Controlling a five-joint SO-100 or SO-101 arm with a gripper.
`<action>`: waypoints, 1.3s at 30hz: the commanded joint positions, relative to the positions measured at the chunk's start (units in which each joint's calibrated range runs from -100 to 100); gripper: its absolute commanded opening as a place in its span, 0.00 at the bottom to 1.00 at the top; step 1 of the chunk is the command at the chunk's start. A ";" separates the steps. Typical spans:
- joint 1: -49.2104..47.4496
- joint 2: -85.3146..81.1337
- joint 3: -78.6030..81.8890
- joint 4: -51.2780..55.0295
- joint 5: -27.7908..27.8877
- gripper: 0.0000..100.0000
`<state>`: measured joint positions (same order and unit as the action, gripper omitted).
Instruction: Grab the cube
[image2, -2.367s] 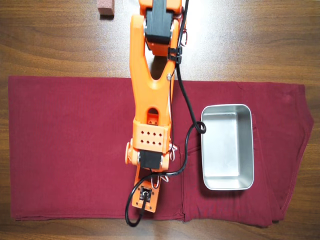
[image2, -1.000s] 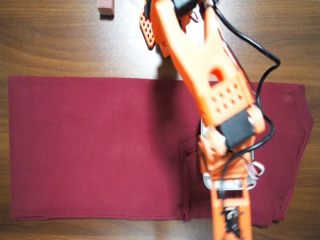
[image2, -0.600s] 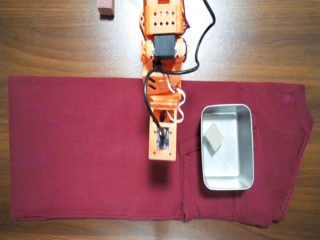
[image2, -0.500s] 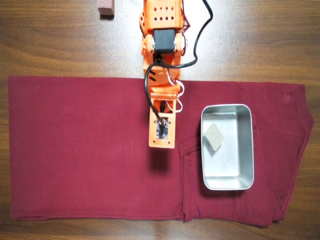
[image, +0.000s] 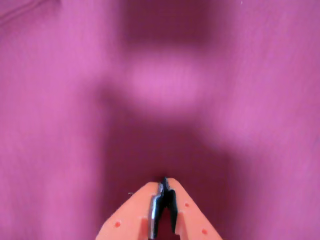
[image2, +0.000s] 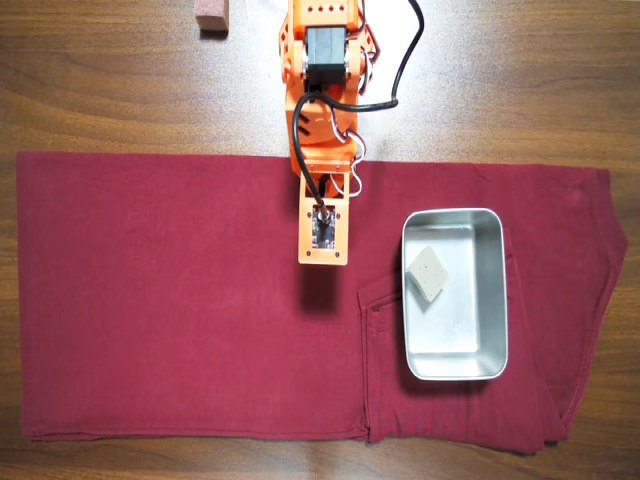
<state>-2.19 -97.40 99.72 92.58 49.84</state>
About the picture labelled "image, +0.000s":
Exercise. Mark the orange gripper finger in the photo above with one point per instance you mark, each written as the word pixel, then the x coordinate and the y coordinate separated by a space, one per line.
pixel 190 220
pixel 130 215

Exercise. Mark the dark red cloth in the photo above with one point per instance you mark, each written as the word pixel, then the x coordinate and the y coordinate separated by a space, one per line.
pixel 75 100

